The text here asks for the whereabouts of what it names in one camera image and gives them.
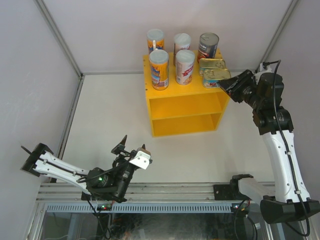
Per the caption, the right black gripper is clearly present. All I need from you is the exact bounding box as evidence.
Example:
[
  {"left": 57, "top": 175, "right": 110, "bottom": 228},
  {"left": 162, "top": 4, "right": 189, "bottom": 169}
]
[{"left": 218, "top": 69, "right": 264, "bottom": 110}]

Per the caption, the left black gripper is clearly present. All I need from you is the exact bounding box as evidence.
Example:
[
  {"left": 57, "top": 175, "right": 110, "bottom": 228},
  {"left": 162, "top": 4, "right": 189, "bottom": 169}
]
[{"left": 108, "top": 135, "right": 134, "bottom": 200}]

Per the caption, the blue luncheon meat tin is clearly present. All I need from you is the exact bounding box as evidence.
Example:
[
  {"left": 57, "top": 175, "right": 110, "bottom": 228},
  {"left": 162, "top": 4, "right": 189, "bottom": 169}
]
[
  {"left": 198, "top": 58, "right": 226, "bottom": 76},
  {"left": 202, "top": 69, "right": 231, "bottom": 89}
]

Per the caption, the dark blue tin can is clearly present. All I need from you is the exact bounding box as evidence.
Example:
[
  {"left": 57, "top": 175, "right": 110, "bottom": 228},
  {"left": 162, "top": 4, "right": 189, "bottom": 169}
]
[{"left": 197, "top": 32, "right": 220, "bottom": 62}]

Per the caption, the yellow wooden shelf cabinet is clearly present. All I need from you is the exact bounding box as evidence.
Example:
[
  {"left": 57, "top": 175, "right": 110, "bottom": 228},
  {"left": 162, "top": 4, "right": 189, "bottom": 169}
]
[{"left": 143, "top": 52, "right": 230, "bottom": 137}]

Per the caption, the white porridge can red label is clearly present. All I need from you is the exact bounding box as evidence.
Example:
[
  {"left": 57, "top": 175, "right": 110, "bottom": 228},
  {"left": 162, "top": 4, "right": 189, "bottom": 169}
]
[{"left": 174, "top": 33, "right": 191, "bottom": 54}]

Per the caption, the yellow can with white spoon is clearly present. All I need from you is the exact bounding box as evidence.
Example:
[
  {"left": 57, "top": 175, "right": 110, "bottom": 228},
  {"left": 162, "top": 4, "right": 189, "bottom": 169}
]
[{"left": 149, "top": 49, "right": 169, "bottom": 91}]

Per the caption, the orange can with spoon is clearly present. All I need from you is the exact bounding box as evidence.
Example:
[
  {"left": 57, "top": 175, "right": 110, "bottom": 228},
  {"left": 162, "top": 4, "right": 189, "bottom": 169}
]
[{"left": 146, "top": 28, "right": 165, "bottom": 54}]

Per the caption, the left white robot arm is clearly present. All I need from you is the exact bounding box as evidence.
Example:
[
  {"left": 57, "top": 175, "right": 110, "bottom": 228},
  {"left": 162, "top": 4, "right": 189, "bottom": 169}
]
[{"left": 21, "top": 136, "right": 152, "bottom": 203}]

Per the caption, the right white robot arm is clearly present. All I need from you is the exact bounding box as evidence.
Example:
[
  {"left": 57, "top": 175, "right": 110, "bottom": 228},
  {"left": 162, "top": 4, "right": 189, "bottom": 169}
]
[{"left": 218, "top": 70, "right": 320, "bottom": 224}]

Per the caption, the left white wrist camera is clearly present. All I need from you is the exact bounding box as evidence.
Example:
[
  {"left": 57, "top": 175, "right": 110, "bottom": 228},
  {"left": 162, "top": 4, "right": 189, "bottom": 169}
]
[{"left": 129, "top": 147, "right": 152, "bottom": 170}]

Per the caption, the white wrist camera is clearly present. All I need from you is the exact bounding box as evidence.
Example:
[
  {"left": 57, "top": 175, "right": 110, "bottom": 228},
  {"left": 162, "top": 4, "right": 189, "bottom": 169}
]
[
  {"left": 257, "top": 61, "right": 272, "bottom": 73},
  {"left": 129, "top": 147, "right": 152, "bottom": 170}
]

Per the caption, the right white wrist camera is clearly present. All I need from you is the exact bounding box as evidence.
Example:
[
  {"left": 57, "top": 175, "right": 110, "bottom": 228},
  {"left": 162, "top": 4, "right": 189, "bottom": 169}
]
[{"left": 257, "top": 61, "right": 272, "bottom": 73}]

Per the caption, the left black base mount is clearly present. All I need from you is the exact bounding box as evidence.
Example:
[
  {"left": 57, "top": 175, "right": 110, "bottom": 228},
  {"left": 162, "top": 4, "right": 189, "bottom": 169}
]
[{"left": 87, "top": 186, "right": 127, "bottom": 203}]

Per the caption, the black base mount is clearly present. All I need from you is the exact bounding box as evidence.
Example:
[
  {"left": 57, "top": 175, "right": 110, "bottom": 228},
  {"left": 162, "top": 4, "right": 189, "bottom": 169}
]
[
  {"left": 213, "top": 184, "right": 235, "bottom": 201},
  {"left": 87, "top": 186, "right": 127, "bottom": 203}
]

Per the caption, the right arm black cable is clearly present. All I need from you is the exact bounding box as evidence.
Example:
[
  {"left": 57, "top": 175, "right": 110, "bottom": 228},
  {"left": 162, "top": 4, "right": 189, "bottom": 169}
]
[{"left": 262, "top": 59, "right": 311, "bottom": 237}]

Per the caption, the grey slotted cable duct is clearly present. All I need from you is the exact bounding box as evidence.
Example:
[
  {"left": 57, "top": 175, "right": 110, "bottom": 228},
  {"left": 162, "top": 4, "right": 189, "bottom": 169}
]
[{"left": 45, "top": 202, "right": 240, "bottom": 214}]

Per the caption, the aluminium frame rail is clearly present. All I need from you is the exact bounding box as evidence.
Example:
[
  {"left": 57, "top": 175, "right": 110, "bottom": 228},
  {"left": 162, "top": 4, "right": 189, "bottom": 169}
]
[{"left": 36, "top": 182, "right": 218, "bottom": 203}]

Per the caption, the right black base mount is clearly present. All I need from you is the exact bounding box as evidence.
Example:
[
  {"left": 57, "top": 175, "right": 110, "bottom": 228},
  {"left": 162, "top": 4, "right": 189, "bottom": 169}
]
[{"left": 213, "top": 184, "right": 235, "bottom": 201}]

